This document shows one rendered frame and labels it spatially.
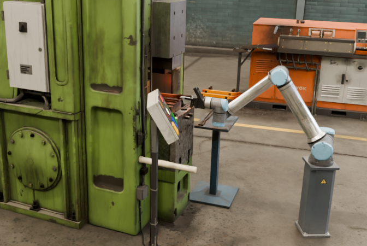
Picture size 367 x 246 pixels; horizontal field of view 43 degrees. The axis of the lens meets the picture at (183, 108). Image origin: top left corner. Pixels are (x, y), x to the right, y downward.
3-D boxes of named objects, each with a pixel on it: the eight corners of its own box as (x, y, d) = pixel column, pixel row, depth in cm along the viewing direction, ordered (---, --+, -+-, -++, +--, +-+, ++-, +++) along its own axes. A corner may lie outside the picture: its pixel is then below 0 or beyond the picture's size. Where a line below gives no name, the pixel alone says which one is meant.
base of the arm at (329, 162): (327, 157, 365) (329, 145, 363) (337, 167, 347) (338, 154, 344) (304, 157, 364) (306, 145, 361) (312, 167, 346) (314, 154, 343)
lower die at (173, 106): (181, 108, 372) (181, 98, 369) (171, 115, 354) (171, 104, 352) (134, 101, 387) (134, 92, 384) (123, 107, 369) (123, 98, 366)
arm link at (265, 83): (284, 59, 345) (215, 109, 373) (282, 62, 334) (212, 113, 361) (293, 71, 345) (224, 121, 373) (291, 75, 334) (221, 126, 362)
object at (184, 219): (212, 205, 407) (212, 204, 406) (188, 239, 355) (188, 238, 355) (171, 197, 421) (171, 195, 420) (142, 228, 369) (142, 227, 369)
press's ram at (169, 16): (189, 50, 371) (190, -1, 359) (169, 58, 337) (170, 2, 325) (142, 46, 386) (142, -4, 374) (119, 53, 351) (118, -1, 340)
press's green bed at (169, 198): (190, 204, 409) (192, 154, 396) (173, 224, 376) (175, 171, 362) (135, 191, 429) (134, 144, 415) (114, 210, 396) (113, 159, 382)
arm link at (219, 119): (226, 124, 360) (227, 109, 356) (223, 129, 349) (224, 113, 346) (214, 123, 363) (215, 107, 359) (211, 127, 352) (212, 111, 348)
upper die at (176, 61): (182, 65, 361) (182, 53, 359) (172, 70, 344) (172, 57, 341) (134, 59, 376) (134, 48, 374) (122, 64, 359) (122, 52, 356)
